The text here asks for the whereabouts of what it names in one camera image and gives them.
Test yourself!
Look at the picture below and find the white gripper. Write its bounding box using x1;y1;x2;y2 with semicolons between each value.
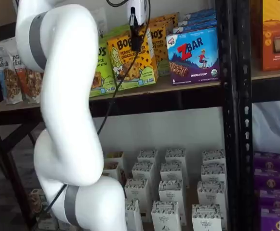
126;0;148;51

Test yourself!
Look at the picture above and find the orange Bobo's peanut butter box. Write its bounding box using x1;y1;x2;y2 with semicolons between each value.
150;20;174;37
107;28;159;91
151;12;179;25
146;25;171;77

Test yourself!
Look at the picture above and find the green Bobo's apple pie box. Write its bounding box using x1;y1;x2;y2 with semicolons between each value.
89;44;118;98
100;24;131;49

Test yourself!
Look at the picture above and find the black shelf beam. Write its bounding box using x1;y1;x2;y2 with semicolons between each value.
252;77;280;104
0;84;227;123

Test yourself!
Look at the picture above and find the white patterned pantry box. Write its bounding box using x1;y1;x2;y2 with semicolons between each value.
132;161;155;183
160;161;184;183
158;180;184;205
165;148;187;167
125;199;145;231
197;180;225;207
192;204;222;231
124;178;148;205
201;149;226;167
201;163;227;185
137;149;160;167
151;201;180;231

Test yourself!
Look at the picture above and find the large orange snack box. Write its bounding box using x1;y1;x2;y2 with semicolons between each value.
252;0;280;72

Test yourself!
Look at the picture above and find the purple snack box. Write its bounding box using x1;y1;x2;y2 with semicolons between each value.
254;151;280;172
254;168;280;191
260;207;280;231
259;189;280;210

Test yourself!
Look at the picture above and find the green-label granola box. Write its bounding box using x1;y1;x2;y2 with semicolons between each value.
28;189;49;216
37;211;58;231

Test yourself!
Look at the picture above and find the granola bag orange label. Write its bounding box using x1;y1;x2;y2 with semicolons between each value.
0;37;44;104

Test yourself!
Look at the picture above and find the granola bag blue label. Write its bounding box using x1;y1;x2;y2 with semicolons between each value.
0;44;23;105

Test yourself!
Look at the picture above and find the white plastic sheet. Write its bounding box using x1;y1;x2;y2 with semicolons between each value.
252;102;280;154

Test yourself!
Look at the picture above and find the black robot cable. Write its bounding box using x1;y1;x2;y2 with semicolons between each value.
45;0;152;214

